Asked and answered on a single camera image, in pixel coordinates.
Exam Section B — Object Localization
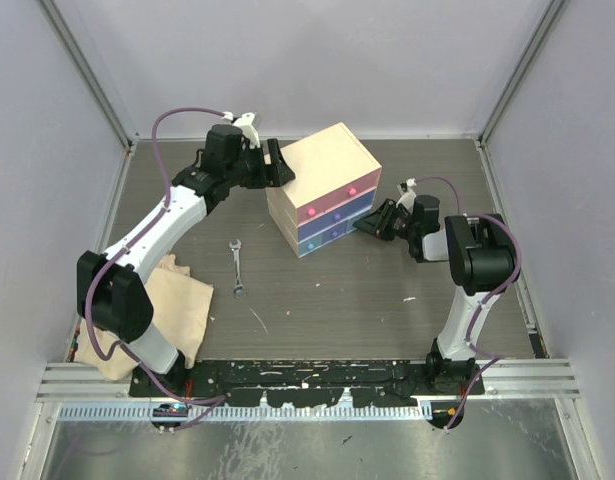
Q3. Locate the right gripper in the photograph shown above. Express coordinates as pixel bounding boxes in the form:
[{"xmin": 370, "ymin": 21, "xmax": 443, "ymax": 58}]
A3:
[{"xmin": 353, "ymin": 198, "xmax": 418, "ymax": 241}]

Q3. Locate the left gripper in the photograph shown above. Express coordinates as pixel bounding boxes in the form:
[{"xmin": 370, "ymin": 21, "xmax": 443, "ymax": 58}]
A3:
[{"xmin": 227, "ymin": 139, "xmax": 294, "ymax": 190}]

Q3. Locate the wide purple drawer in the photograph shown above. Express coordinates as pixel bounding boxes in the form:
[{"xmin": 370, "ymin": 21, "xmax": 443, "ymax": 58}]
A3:
[{"xmin": 298, "ymin": 189, "xmax": 376, "ymax": 242}]

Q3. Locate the light blue drawer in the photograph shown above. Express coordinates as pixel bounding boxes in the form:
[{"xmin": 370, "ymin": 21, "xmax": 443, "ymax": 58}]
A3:
[
  {"xmin": 298, "ymin": 234, "xmax": 323, "ymax": 258},
  {"xmin": 347, "ymin": 210, "xmax": 375, "ymax": 236}
]

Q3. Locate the small purple drawer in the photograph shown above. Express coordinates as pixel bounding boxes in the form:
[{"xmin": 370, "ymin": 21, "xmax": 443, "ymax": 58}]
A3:
[{"xmin": 321, "ymin": 221, "xmax": 347, "ymax": 246}]

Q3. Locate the large pink drawer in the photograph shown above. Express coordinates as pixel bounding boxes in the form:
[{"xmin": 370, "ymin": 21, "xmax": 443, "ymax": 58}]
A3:
[{"xmin": 326, "ymin": 169, "xmax": 381, "ymax": 208}]

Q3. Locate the cream drawer cabinet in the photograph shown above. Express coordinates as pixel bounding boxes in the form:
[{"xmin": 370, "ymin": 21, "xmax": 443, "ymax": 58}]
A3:
[{"xmin": 266, "ymin": 123, "xmax": 382, "ymax": 257}]

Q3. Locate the silver end wrench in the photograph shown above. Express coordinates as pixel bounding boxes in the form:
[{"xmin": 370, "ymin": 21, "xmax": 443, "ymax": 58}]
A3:
[{"xmin": 229, "ymin": 239, "xmax": 246, "ymax": 298}]

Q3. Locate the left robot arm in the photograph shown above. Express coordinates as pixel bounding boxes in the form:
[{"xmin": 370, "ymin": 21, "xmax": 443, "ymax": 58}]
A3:
[{"xmin": 73, "ymin": 124, "xmax": 295, "ymax": 396}]

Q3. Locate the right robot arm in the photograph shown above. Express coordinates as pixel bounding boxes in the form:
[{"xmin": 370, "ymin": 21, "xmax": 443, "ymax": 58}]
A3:
[{"xmin": 354, "ymin": 195, "xmax": 521, "ymax": 394}]

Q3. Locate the small pink drawer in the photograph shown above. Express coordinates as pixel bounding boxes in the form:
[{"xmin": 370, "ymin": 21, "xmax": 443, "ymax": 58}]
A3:
[{"xmin": 296, "ymin": 201, "xmax": 327, "ymax": 226}]

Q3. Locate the beige cloth bag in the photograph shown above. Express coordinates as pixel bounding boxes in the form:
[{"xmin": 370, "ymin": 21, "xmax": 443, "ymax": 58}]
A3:
[{"xmin": 74, "ymin": 252, "xmax": 216, "ymax": 384}]

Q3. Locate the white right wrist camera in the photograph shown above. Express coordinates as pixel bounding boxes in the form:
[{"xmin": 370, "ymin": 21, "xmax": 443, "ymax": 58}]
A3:
[{"xmin": 397, "ymin": 178, "xmax": 417, "ymax": 213}]

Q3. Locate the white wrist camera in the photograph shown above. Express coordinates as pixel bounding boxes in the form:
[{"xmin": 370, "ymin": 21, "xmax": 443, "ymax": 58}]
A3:
[
  {"xmin": 397, "ymin": 178, "xmax": 417, "ymax": 213},
  {"xmin": 222, "ymin": 111, "xmax": 261, "ymax": 148}
]

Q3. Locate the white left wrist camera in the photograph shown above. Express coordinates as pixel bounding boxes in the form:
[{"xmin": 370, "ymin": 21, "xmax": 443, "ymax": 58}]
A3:
[{"xmin": 222, "ymin": 111, "xmax": 261, "ymax": 148}]

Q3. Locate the slotted cable duct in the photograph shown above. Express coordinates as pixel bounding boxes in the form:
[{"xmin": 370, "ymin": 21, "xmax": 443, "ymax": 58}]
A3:
[{"xmin": 57, "ymin": 401, "xmax": 432, "ymax": 423}]

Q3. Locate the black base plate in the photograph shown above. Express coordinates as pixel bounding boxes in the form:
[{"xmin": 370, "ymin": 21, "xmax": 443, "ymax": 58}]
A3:
[{"xmin": 129, "ymin": 357, "xmax": 488, "ymax": 409}]

